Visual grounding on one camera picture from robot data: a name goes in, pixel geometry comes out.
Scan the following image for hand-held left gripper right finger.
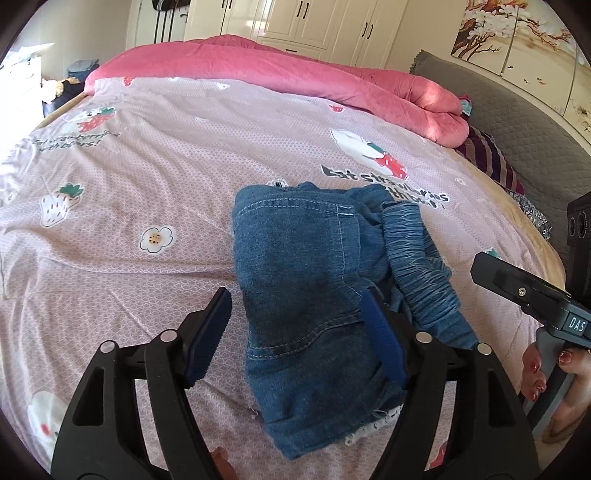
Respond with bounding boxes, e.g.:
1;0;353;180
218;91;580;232
359;286;541;480

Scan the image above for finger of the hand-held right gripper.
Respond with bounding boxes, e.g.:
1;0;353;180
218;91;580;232
471;251;571;319

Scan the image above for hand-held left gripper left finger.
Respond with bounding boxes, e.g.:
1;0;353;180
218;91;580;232
50;286;234;480

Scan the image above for blue denim pants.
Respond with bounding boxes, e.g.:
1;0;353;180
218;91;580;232
230;181;478;462

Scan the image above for person's right hand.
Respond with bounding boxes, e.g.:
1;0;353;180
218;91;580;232
521;344;591;439

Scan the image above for person's left hand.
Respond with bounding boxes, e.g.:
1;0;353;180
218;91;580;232
210;447;238;480

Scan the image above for beige bed sheet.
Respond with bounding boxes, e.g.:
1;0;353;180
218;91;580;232
457;148;566;287

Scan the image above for dark patterned cloth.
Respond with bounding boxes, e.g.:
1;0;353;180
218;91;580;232
505;189;552;241

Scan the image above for black speaker box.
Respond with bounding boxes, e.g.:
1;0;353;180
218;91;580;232
567;194;591;296

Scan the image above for purple striped pillow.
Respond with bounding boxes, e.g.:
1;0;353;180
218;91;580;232
455;127;525;195

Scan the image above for pink strawberry printed bed sheet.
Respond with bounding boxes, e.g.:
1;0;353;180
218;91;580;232
0;76;568;480

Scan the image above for grey padded headboard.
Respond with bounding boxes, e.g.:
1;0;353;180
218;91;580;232
409;50;591;301

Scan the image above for pink quilt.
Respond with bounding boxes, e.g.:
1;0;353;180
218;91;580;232
84;34;469;148

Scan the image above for beige plush toy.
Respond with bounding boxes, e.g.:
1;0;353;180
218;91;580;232
41;78;70;100

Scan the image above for blue cloth pile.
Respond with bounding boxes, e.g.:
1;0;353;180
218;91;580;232
66;60;101;81

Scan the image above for white dresser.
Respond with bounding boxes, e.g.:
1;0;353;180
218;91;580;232
0;46;44;134

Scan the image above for cream wardrobe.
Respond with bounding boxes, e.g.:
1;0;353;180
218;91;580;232
127;0;467;75

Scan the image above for floral wall painting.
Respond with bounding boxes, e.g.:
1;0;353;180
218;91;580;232
450;0;591;148

